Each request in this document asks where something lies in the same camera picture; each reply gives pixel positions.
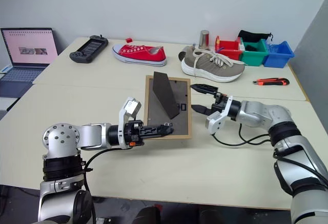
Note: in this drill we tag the wooden picture frame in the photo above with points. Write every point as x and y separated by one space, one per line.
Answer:
164 124

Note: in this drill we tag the khaki laced sneaker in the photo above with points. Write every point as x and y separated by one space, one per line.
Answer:
217 67

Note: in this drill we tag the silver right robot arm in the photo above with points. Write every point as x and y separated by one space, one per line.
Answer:
258 113

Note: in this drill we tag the green plastic bin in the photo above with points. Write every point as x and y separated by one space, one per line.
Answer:
253 57

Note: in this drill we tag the open grey laptop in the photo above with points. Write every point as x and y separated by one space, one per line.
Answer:
28 55

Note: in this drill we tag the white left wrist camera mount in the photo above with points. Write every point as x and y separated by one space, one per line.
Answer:
130 106

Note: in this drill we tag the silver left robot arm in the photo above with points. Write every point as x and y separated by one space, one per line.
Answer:
89 137

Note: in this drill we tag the blue plastic bin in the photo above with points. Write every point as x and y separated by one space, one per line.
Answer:
276 60

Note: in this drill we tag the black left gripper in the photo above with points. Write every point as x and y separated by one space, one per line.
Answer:
133 131

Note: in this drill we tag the red canvas sneaker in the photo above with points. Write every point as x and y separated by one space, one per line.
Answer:
138 53

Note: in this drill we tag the black handheld game console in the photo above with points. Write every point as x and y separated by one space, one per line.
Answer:
88 49

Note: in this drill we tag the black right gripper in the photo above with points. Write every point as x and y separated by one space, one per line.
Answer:
220 103

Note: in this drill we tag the grey partition panel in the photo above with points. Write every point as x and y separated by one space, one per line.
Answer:
312 55

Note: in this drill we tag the orange black utility knife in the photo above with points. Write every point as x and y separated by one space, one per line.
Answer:
271 81

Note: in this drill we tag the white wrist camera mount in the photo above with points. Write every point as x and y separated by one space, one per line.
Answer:
217 121
130 106

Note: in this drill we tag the silver metal cylinder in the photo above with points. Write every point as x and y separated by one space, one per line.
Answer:
204 39

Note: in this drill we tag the black cloth pouch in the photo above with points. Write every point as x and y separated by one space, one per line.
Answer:
252 35

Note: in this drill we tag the red plastic bin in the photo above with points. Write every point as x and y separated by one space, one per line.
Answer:
230 52

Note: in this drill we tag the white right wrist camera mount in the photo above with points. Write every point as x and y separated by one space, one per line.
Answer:
217 121

